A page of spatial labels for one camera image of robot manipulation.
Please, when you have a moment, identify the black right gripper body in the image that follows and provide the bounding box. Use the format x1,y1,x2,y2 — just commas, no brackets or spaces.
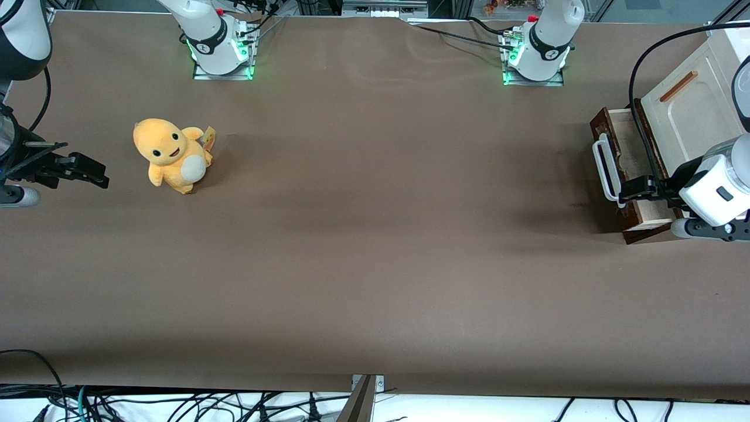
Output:
0,111,76,189

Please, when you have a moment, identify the wooden drawer with white handle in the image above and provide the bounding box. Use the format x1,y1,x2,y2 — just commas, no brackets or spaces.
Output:
589,107,680,232

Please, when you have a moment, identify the white cabinet with drawer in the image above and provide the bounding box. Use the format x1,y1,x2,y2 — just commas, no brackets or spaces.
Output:
621,21,750,245

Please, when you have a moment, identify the yellow plush toy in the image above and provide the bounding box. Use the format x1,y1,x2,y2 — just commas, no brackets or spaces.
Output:
132,118,217,195

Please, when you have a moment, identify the orange strip on cabinet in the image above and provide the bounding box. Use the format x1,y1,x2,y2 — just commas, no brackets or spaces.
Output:
659,70,699,103

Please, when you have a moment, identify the brown table cover mat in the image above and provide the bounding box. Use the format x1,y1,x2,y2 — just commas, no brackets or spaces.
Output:
0,11,750,400

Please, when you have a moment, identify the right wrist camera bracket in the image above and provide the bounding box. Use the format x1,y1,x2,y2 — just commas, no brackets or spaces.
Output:
0,184,40,209

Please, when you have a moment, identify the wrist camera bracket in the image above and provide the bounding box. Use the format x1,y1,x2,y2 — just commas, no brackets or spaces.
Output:
671,218,750,242
0,184,40,209

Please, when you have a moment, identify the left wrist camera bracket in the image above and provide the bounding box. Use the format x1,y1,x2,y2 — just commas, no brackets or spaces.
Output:
671,218,750,242

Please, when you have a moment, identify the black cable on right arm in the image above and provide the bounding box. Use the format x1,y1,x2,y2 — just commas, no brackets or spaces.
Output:
28,66,53,133

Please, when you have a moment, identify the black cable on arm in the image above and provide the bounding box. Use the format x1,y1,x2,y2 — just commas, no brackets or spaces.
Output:
628,21,750,203
28,66,53,133

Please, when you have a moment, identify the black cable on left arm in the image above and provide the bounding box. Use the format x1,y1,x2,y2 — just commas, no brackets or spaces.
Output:
628,21,750,203

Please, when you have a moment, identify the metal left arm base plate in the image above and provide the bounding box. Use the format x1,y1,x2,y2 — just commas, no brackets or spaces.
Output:
502,29,565,87

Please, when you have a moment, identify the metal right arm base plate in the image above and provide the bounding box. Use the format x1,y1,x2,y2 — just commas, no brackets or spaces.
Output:
192,23,257,81

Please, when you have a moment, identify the aluminium frame profile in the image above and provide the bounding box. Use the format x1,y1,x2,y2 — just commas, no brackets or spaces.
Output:
706,0,750,37

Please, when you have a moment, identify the grey network switch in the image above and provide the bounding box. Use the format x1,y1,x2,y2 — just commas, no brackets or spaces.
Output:
342,0,429,18

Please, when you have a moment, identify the metal clamp bracket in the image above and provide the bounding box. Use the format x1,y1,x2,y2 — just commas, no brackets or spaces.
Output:
350,374,386,393

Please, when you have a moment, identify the brown post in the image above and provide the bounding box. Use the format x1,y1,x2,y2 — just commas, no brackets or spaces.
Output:
337,375,377,422

